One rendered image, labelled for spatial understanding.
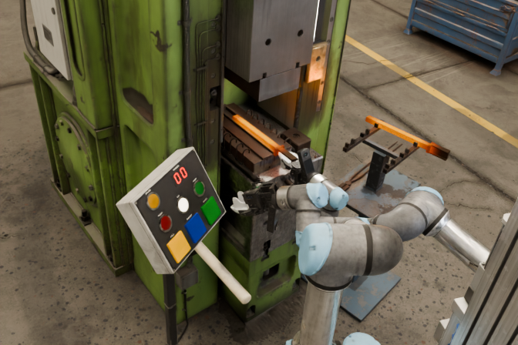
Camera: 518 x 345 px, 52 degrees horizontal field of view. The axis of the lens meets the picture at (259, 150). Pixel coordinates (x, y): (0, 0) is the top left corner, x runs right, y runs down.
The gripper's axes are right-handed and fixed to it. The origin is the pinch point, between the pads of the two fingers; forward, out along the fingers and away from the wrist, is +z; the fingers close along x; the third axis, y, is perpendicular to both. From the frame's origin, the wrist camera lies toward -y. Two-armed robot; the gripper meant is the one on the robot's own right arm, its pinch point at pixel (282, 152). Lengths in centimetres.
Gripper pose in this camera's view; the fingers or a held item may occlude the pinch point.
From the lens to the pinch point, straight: 218.3
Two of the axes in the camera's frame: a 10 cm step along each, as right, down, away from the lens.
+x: 7.9, -3.3, 5.2
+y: -0.5, 8.1, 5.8
